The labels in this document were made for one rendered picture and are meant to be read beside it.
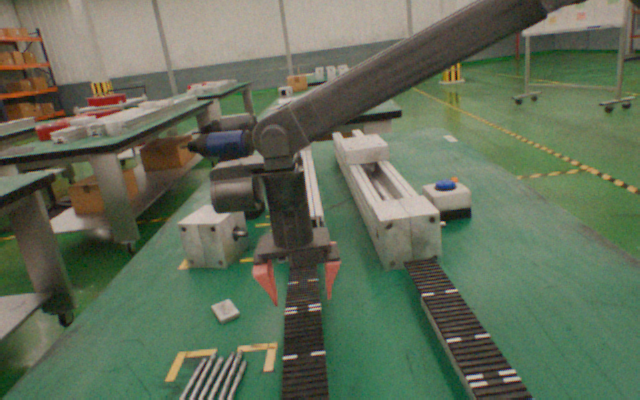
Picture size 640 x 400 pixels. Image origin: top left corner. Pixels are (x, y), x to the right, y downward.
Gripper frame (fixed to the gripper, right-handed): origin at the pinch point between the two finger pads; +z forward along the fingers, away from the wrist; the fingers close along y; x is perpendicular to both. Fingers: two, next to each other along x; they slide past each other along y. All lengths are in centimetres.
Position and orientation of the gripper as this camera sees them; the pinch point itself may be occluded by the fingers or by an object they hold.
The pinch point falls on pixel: (302, 295)
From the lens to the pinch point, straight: 66.8
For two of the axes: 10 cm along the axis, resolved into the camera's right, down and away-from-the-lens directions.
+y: -9.9, 1.3, -0.2
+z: 1.2, 9.5, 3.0
